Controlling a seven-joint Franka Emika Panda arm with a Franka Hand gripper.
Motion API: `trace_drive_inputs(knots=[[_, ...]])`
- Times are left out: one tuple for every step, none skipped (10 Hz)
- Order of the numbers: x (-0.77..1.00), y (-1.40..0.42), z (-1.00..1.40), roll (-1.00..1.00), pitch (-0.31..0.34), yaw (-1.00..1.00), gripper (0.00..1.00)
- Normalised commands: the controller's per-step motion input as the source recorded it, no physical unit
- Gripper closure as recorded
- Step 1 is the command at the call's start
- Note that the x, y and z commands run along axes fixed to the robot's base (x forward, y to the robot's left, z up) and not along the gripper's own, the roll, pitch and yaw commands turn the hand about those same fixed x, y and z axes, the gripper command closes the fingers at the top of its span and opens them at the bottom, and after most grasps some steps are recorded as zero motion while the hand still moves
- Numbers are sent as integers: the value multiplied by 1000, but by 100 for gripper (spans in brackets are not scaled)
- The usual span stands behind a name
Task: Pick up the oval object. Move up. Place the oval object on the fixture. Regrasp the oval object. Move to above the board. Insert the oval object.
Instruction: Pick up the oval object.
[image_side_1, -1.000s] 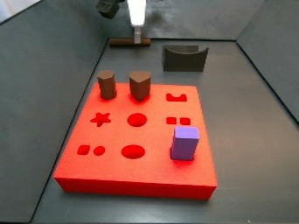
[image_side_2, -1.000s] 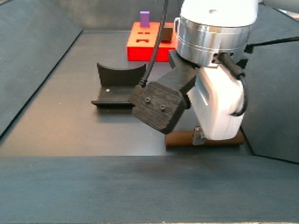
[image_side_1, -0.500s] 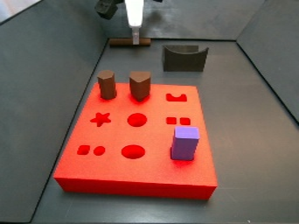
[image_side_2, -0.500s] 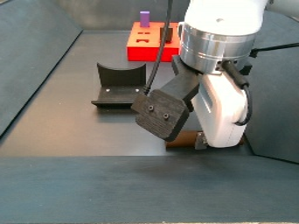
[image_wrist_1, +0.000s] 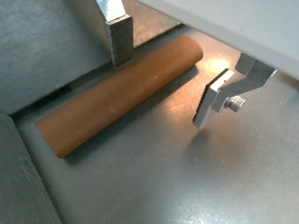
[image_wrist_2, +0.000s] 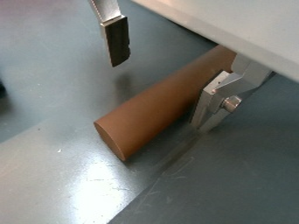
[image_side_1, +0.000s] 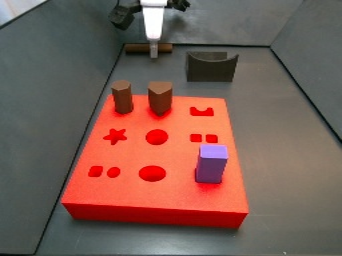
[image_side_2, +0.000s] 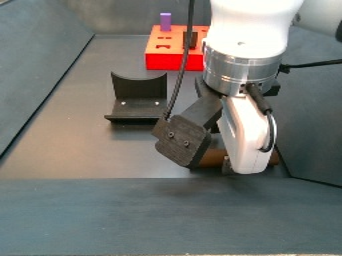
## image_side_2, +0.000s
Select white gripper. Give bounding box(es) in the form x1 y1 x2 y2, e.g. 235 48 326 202
218 96 271 174

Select brown oval cylinder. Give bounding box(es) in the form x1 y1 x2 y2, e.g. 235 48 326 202
198 147 279 168

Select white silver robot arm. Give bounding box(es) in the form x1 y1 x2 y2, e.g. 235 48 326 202
203 0 342 174

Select black curved fixture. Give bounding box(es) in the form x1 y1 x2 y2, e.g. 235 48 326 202
104 73 167 124

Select red foam shape board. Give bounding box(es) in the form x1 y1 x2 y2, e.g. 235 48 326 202
144 25 208 71

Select brown heart-shaped peg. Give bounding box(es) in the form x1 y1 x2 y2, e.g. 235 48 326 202
183 31 198 49

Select purple rectangular block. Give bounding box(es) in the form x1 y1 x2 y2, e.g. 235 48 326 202
160 13 172 32

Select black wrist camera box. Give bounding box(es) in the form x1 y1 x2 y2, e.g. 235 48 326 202
152 95 222 168

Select black cable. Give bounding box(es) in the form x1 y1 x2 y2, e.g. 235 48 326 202
161 0 198 121

